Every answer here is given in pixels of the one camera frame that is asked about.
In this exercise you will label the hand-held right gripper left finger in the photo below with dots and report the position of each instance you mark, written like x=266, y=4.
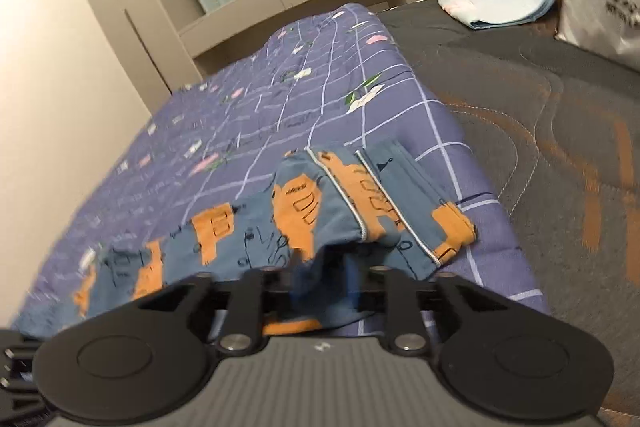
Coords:
x=280, y=294

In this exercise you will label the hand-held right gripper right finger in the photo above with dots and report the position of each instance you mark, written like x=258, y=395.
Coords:
x=372, y=292

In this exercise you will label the blue pants with orange print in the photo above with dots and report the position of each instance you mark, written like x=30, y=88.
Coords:
x=300, y=207

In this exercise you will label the purple checked floral blanket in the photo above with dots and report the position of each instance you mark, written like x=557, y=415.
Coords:
x=250, y=107

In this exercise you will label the beige bedside shelf unit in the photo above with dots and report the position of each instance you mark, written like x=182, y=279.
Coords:
x=320, y=2

